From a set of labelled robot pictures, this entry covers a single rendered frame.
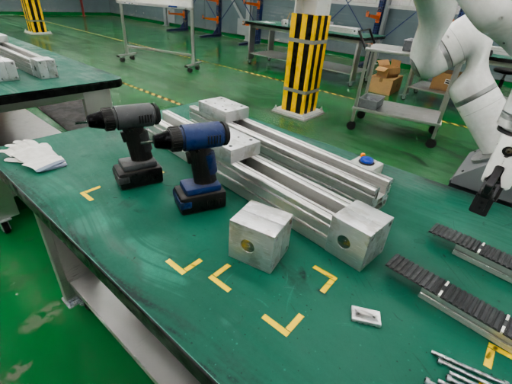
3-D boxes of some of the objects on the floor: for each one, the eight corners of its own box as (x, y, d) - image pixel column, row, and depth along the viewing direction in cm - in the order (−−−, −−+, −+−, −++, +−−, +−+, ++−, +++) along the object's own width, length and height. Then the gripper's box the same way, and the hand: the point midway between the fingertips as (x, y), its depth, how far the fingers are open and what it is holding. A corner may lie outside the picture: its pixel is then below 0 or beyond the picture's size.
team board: (116, 62, 596) (96, -74, 495) (134, 59, 637) (119, -68, 535) (189, 74, 557) (183, -72, 455) (203, 68, 597) (200, -66, 496)
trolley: (436, 133, 380) (472, 39, 327) (434, 149, 338) (475, 43, 285) (349, 115, 418) (369, 27, 366) (337, 127, 376) (357, 30, 323)
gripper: (510, 113, 67) (475, 186, 76) (488, 129, 56) (449, 212, 65) (555, 123, 63) (511, 199, 72) (541, 144, 52) (492, 231, 61)
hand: (484, 201), depth 68 cm, fingers open, 8 cm apart
